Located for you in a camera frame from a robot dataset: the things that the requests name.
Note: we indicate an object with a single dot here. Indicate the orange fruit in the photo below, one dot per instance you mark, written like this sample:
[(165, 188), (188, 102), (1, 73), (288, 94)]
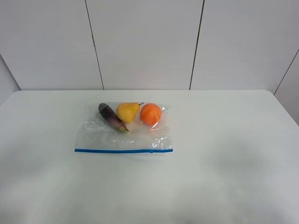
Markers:
[(150, 114)]

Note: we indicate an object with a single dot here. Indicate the yellow pear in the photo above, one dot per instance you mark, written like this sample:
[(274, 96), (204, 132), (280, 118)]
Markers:
[(126, 112)]

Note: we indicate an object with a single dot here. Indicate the purple eggplant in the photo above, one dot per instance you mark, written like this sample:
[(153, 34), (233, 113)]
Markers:
[(110, 116)]

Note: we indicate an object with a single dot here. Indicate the clear zip bag blue strip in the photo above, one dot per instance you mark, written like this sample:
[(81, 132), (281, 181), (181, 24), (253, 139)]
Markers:
[(96, 136)]

